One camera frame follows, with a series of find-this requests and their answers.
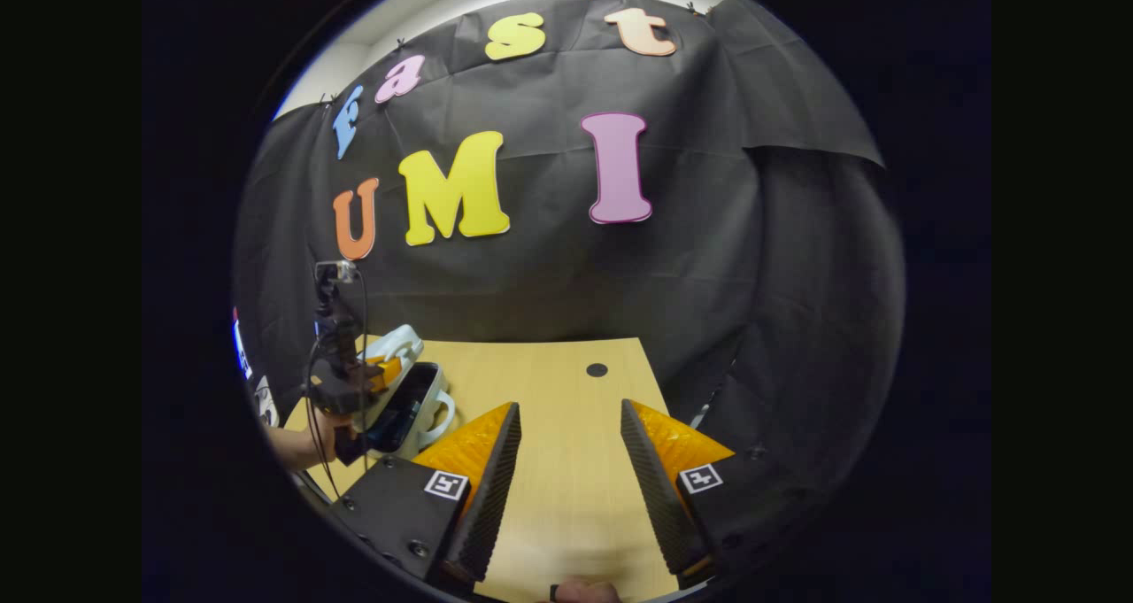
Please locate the light blue suitcase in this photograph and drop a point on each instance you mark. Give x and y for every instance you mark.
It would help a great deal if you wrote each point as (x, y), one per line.
(405, 342)

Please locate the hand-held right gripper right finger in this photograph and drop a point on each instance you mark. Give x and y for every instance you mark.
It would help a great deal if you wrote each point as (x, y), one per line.
(659, 497)

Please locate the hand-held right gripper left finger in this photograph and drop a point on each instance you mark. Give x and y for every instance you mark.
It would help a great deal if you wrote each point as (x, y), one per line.
(491, 506)

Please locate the blue lit monitor screen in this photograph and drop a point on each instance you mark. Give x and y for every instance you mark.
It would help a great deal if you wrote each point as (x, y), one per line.
(239, 346)

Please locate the white device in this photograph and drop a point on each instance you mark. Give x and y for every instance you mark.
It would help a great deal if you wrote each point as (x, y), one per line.
(264, 401)

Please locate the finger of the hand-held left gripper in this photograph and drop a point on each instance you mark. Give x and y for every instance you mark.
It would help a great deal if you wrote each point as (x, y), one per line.
(389, 368)

